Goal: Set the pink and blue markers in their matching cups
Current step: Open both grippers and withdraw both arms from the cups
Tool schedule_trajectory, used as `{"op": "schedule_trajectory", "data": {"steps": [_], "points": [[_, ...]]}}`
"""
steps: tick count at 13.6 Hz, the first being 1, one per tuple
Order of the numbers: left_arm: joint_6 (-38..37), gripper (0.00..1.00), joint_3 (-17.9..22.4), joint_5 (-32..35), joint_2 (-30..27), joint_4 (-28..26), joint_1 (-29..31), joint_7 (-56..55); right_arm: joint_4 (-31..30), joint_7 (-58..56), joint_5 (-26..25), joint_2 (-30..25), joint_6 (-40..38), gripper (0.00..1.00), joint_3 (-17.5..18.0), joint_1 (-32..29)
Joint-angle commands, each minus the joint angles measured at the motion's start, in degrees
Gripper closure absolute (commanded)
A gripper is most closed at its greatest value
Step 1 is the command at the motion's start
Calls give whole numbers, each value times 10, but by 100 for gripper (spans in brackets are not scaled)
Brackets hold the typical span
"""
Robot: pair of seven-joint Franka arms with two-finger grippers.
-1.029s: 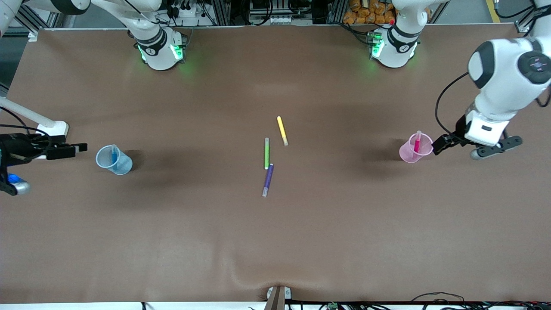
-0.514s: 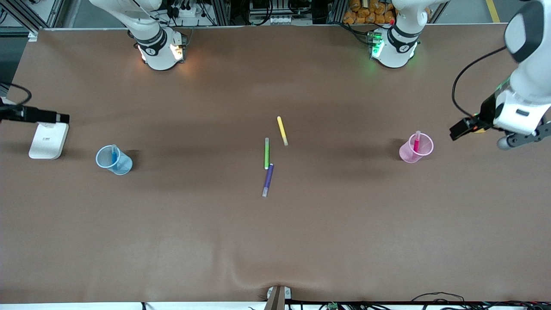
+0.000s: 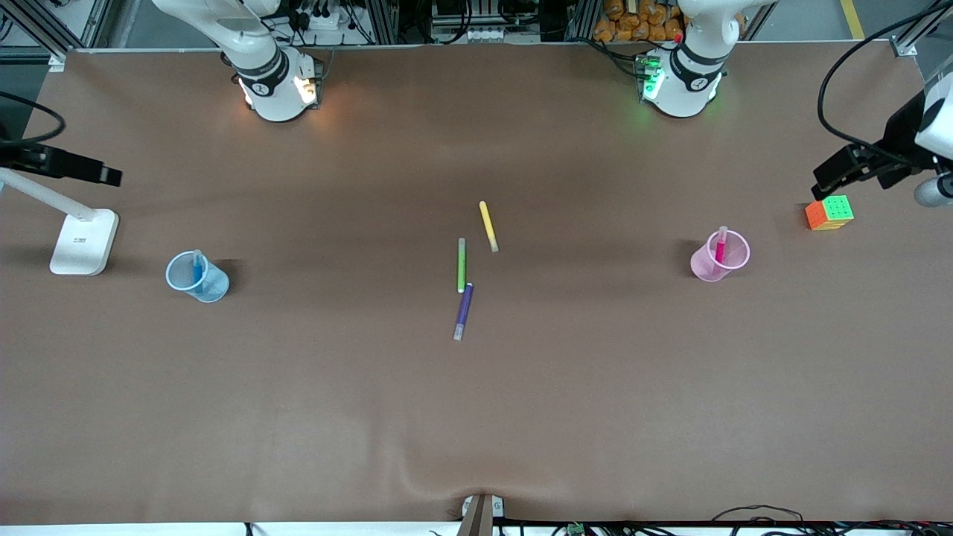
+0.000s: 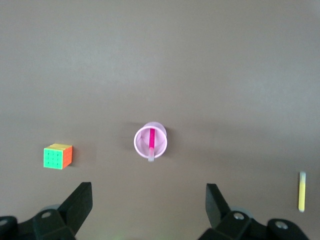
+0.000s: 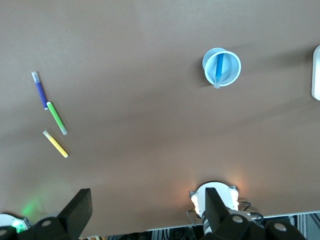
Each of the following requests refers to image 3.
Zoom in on blue mesh cup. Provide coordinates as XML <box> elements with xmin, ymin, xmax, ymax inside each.
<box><xmin>165</xmin><ymin>250</ymin><xmax>231</xmax><ymax>303</ymax></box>

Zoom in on white desk stand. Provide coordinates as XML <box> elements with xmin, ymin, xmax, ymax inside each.
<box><xmin>0</xmin><ymin>165</ymin><xmax>119</xmax><ymax>277</ymax></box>

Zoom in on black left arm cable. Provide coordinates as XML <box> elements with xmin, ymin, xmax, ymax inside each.
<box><xmin>817</xmin><ymin>0</ymin><xmax>953</xmax><ymax>161</ymax></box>

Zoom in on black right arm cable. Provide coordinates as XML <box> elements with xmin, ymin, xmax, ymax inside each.
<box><xmin>0</xmin><ymin>91</ymin><xmax>66</xmax><ymax>147</ymax></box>

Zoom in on yellow marker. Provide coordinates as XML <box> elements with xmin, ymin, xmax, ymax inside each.
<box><xmin>479</xmin><ymin>200</ymin><xmax>500</xmax><ymax>253</ymax></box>

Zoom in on purple marker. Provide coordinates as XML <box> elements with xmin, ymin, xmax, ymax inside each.
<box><xmin>453</xmin><ymin>282</ymin><xmax>475</xmax><ymax>342</ymax></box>

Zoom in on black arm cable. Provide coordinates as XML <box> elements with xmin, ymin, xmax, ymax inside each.
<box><xmin>817</xmin><ymin>0</ymin><xmax>953</xmax><ymax>161</ymax></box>
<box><xmin>0</xmin><ymin>91</ymin><xmax>66</xmax><ymax>147</ymax></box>

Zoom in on pink mesh cup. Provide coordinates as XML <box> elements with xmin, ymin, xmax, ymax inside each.
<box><xmin>689</xmin><ymin>229</ymin><xmax>750</xmax><ymax>283</ymax></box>

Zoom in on white power strip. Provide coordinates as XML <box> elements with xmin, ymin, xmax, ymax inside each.
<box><xmin>294</xmin><ymin>9</ymin><xmax>366</xmax><ymax>34</ymax></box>

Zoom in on colourful puzzle cube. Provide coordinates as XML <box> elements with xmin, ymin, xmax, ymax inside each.
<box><xmin>805</xmin><ymin>195</ymin><xmax>855</xmax><ymax>232</ymax></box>

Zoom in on aluminium frame post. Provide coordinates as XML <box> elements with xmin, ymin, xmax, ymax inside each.
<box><xmin>890</xmin><ymin>0</ymin><xmax>953</xmax><ymax>57</ymax></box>
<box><xmin>0</xmin><ymin>0</ymin><xmax>69</xmax><ymax>73</ymax></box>

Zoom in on black cables bundle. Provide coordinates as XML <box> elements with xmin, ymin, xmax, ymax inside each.
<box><xmin>514</xmin><ymin>505</ymin><xmax>953</xmax><ymax>536</ymax></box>

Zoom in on orange snack packets pile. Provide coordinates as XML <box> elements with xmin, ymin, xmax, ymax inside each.
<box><xmin>593</xmin><ymin>0</ymin><xmax>689</xmax><ymax>43</ymax></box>

